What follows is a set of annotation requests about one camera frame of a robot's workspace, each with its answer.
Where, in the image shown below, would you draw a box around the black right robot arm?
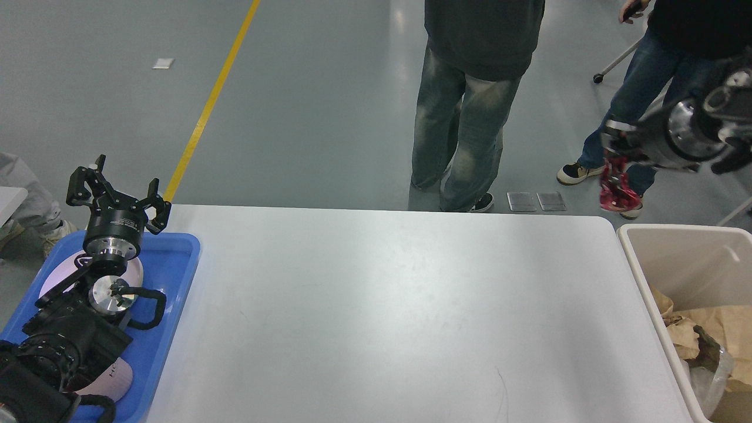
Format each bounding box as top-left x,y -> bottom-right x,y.
602,48 -> 751,180

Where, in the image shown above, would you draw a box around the red foil wrapper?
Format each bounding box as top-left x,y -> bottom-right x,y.
599,155 -> 642,212

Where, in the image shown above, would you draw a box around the pink plate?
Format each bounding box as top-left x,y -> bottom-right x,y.
39,251 -> 143,316

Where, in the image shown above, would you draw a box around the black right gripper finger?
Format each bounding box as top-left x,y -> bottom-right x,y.
610,147 -> 652,165
602,119 -> 641,152

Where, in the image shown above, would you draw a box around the blue plastic tray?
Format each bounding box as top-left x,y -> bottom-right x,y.
0,231 -> 202,423

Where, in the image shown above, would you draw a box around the brown paper bag corner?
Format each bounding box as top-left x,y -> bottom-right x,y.
648,286 -> 674,320

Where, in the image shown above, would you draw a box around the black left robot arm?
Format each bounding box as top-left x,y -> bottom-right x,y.
1,155 -> 172,422

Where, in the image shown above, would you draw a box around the person in faded jeans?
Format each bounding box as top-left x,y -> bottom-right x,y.
411,1 -> 545,213

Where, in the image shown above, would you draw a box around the aluminium foil tray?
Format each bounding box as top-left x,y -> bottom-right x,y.
687,325 -> 735,419

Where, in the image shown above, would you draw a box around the brown paper bag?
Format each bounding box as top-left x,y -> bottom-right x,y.
679,305 -> 751,392

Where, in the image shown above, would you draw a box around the white side table corner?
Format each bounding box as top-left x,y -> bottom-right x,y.
0,186 -> 28,227

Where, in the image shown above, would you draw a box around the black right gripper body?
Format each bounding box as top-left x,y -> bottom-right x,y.
637,99 -> 726,169

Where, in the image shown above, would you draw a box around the person in blue jeans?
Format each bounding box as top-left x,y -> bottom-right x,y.
557,1 -> 751,220

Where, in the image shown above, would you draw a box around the pink mug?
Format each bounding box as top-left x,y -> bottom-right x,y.
75,358 -> 133,402

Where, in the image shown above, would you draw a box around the metal floor plates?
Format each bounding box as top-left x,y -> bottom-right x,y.
506,191 -> 568,213

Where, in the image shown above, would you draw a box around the brown paper ball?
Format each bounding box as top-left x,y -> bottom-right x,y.
663,315 -> 699,360

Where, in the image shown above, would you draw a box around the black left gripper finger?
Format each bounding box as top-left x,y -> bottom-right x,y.
66,155 -> 118,212
132,179 -> 172,235

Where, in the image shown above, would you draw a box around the beige plastic bin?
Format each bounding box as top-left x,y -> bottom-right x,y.
617,224 -> 751,422

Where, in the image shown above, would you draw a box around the white office chair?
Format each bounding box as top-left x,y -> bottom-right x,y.
592,41 -> 639,84

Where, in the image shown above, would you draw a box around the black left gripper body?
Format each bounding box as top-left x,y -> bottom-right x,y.
83,206 -> 145,260

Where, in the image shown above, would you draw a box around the white paper scrap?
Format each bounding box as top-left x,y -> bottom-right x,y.
152,57 -> 175,70

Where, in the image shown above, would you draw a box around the person in white trousers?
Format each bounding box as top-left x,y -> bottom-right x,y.
1,152 -> 77,258

